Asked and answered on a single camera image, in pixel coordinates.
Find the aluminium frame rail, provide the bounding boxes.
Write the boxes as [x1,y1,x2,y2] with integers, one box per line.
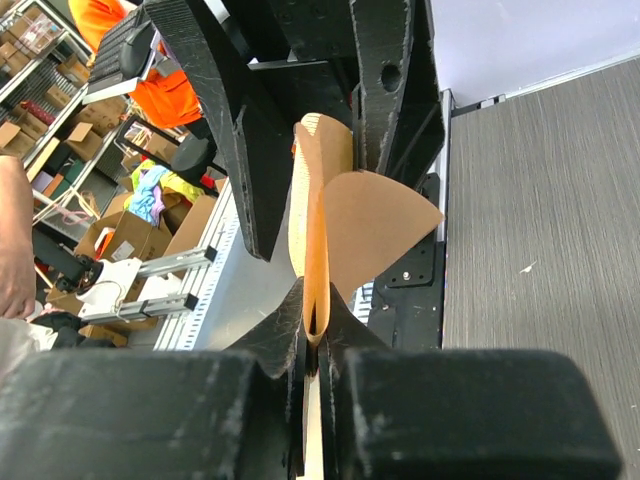
[76,246,217,325]

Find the open cardboard box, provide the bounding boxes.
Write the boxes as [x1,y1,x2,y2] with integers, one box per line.
[75,192,216,262]

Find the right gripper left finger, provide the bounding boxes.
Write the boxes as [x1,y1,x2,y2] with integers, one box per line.
[1,282,306,479]

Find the colourful cloth pile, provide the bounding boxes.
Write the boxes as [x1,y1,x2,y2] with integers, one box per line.
[124,159,204,227]

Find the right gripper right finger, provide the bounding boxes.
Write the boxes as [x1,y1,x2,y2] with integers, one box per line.
[315,284,620,479]

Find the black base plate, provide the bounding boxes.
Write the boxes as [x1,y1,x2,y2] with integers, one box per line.
[364,172,447,351]

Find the brown paper coffee filter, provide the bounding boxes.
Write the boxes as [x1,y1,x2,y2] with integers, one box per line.
[288,113,444,346]

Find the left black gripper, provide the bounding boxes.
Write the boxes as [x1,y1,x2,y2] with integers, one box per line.
[143,1,444,261]

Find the person in orange shirt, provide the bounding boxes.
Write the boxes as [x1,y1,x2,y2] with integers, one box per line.
[67,0,204,131]

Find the bystander bare forearm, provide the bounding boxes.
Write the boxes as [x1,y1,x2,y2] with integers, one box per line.
[0,155,36,319]

